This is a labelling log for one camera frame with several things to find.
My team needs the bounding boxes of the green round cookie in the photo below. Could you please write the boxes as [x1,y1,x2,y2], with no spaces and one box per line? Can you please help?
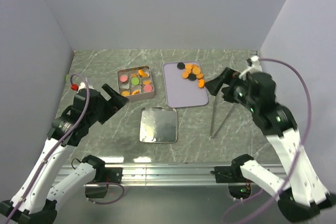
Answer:
[131,77,140,86]

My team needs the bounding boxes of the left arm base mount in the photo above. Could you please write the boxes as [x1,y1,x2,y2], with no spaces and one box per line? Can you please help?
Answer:
[85,167,123,199]

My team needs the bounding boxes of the aluminium front rail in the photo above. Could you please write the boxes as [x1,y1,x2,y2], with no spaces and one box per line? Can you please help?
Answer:
[56,163,289,187]

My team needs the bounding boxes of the orange round cookie top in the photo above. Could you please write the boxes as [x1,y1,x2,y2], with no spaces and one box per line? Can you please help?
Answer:
[185,63,192,69]

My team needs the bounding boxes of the black round cookie middle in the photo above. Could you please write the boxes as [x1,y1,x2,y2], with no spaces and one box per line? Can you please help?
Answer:
[188,73,197,81]

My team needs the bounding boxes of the pink round cookie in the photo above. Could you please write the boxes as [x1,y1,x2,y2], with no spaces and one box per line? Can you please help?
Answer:
[143,84,153,92]
[119,75,128,83]

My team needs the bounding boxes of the black round cookie top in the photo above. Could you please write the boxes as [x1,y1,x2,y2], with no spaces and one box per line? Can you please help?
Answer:
[177,62,185,70]

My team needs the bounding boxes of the metal tongs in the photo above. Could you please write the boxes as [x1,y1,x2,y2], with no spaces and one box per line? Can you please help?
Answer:
[209,97,235,139]

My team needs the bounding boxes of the silver tin lid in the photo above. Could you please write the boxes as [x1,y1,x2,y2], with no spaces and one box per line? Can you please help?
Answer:
[139,107,178,144]

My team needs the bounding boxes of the square cookie tin with liners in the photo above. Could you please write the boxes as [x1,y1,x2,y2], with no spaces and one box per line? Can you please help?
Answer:
[117,65,155,101]

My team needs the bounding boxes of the lavender cookie tray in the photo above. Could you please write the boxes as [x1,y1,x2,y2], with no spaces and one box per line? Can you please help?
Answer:
[163,60,208,108]

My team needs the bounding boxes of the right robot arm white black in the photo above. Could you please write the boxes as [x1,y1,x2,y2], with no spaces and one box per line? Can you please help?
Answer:
[205,68,335,223]

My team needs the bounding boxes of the black round cookie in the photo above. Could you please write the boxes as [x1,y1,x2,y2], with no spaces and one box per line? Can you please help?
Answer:
[177,62,185,70]
[188,73,197,81]

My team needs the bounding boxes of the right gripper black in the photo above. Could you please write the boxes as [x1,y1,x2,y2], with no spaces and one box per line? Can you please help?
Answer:
[204,66,258,112]

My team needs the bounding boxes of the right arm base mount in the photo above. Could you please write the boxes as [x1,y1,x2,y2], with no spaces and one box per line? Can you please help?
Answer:
[210,166,252,201]

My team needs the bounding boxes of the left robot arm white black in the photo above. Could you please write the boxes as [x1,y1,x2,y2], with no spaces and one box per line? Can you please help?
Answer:
[1,82,129,223]

